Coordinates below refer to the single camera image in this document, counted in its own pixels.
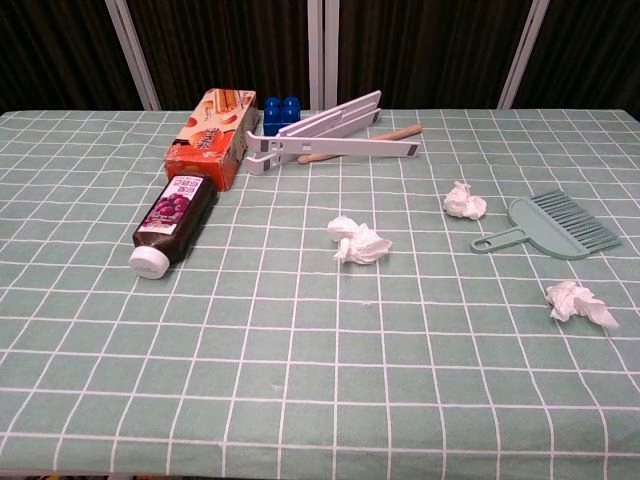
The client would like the mint green hand brush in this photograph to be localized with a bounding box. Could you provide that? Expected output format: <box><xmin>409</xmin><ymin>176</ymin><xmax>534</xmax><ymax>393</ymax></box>
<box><xmin>470</xmin><ymin>189</ymin><xmax>624</xmax><ymax>261</ymax></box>

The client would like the white folding laptop stand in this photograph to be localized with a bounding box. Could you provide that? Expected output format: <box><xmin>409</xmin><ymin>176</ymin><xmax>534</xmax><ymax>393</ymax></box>
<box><xmin>243</xmin><ymin>89</ymin><xmax>422</xmax><ymax>176</ymax></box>

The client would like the green checked tablecloth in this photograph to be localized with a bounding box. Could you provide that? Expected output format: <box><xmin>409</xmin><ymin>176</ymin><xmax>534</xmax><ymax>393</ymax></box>
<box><xmin>0</xmin><ymin>107</ymin><xmax>640</xmax><ymax>480</ymax></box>

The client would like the wooden stick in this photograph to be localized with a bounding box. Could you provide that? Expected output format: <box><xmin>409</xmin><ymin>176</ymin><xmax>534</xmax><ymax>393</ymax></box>
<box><xmin>298</xmin><ymin>123</ymin><xmax>424</xmax><ymax>165</ymax></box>

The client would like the blue toy building brick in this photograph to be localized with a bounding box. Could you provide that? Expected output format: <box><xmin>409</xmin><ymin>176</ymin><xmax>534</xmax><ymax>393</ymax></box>
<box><xmin>263</xmin><ymin>95</ymin><xmax>305</xmax><ymax>137</ymax></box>

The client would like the orange biscuit box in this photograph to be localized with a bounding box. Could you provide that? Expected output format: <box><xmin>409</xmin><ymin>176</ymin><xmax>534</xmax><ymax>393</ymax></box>
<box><xmin>163</xmin><ymin>88</ymin><xmax>260</xmax><ymax>192</ymax></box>

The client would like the grape juice bottle white cap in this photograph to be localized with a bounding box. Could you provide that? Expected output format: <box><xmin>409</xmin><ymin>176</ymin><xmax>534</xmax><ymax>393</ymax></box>
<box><xmin>128</xmin><ymin>173</ymin><xmax>220</xmax><ymax>280</ymax></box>

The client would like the dark pleated curtain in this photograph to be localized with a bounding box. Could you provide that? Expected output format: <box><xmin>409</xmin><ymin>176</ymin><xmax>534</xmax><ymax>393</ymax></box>
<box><xmin>0</xmin><ymin>0</ymin><xmax>640</xmax><ymax>114</ymax></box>

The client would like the white frame pole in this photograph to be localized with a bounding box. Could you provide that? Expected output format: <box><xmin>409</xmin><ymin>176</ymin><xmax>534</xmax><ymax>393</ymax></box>
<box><xmin>496</xmin><ymin>0</ymin><xmax>551</xmax><ymax>110</ymax></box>
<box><xmin>306</xmin><ymin>0</ymin><xmax>325</xmax><ymax>112</ymax></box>
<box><xmin>104</xmin><ymin>0</ymin><xmax>162</xmax><ymax>112</ymax></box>
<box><xmin>324</xmin><ymin>0</ymin><xmax>342</xmax><ymax>109</ymax></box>

